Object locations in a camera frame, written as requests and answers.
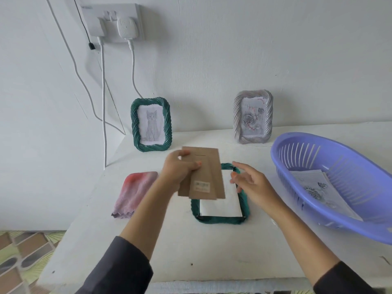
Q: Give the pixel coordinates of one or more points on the person's left hand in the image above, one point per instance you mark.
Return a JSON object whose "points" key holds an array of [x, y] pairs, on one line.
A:
{"points": [[173, 171]]}

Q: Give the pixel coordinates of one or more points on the person's right hand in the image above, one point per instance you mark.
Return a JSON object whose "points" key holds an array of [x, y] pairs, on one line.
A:
{"points": [[257, 189]]}

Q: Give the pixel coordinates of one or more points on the brown cardboard frame backing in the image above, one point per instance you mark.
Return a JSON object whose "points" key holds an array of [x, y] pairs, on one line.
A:
{"points": [[208, 174]]}

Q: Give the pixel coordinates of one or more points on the pink purple cloth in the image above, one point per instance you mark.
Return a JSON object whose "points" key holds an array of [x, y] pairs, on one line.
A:
{"points": [[131, 195]]}

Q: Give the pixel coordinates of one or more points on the grey frame with rose drawing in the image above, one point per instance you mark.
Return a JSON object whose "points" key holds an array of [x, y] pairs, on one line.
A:
{"points": [[237, 119]]}

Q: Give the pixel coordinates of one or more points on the purple plastic basket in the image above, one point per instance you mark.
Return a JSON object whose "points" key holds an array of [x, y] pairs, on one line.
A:
{"points": [[361, 168]]}

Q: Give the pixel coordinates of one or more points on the person's right forearm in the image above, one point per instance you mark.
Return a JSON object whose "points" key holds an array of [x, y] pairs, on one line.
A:
{"points": [[300, 238]]}

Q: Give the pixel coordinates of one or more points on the person's left forearm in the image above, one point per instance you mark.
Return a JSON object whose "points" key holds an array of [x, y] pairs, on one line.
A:
{"points": [[147, 220]]}

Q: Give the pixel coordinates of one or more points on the white rounded charger adapter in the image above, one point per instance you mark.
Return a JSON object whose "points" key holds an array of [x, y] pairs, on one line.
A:
{"points": [[127, 29]]}

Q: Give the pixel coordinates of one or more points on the white rectangular charger adapter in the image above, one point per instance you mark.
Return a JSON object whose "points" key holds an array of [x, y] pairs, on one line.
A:
{"points": [[97, 27]]}

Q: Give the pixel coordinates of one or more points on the white wall socket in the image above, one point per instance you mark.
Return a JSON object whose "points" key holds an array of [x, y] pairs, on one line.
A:
{"points": [[122, 10]]}

